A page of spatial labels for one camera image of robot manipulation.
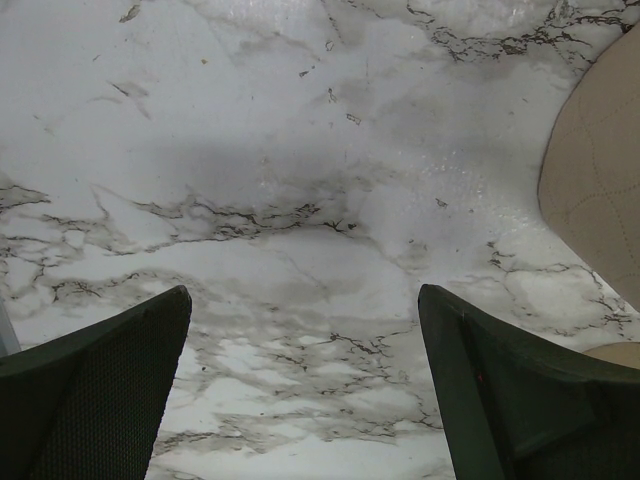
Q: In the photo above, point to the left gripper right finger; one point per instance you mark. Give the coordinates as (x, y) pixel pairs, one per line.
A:
(516, 406)

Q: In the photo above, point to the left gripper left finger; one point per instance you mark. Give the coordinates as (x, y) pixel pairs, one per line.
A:
(89, 404)

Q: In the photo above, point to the brown paper roll back left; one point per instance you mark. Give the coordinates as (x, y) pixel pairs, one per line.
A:
(588, 189)

